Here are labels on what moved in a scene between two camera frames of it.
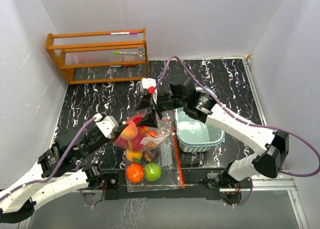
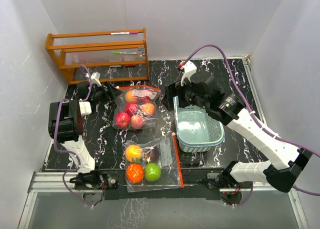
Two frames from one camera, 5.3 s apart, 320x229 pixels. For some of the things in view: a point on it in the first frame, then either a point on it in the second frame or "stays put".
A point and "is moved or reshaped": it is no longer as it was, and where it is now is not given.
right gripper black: [149, 120] -> [172, 90]
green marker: [118, 52] stays put
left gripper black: [118, 131] -> [107, 95]
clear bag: [131, 137] -> [135, 107]
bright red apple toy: [121, 142] -> [122, 119]
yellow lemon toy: [134, 156] stays put
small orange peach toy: [152, 133] is moved or reshaped
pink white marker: [124, 33] stays put
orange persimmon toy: [134, 172] stays put
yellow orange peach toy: [130, 131] -> [128, 97]
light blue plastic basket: [193, 135] stays put
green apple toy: [152, 171] stays put
